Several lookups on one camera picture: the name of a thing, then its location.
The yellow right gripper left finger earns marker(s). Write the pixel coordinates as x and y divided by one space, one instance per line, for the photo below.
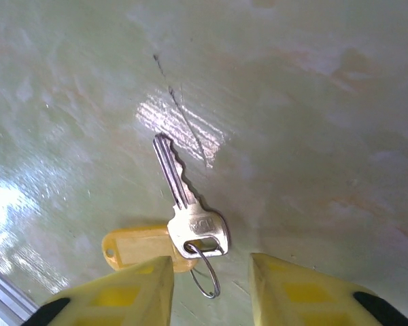
136 292

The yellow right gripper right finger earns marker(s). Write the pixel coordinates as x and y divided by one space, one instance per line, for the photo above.
292 295

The silver key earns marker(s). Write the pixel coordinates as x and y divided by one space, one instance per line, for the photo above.
197 227

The yellow key tag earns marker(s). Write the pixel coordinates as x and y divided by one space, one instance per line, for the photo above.
139 246

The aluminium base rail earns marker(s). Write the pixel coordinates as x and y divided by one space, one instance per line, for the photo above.
3 299

